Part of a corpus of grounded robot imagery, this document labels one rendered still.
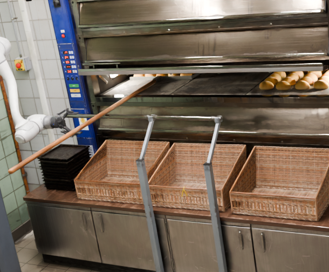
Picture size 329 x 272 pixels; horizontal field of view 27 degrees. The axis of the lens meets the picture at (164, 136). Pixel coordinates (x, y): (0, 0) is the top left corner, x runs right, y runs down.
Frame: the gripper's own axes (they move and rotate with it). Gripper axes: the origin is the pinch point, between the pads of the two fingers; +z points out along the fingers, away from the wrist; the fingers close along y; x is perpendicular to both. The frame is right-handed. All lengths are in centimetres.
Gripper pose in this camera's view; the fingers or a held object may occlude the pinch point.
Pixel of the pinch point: (78, 123)
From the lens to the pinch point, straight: 449.7
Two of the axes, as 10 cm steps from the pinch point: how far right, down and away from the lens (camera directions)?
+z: 8.7, 0.3, -4.8
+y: 1.4, 9.3, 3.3
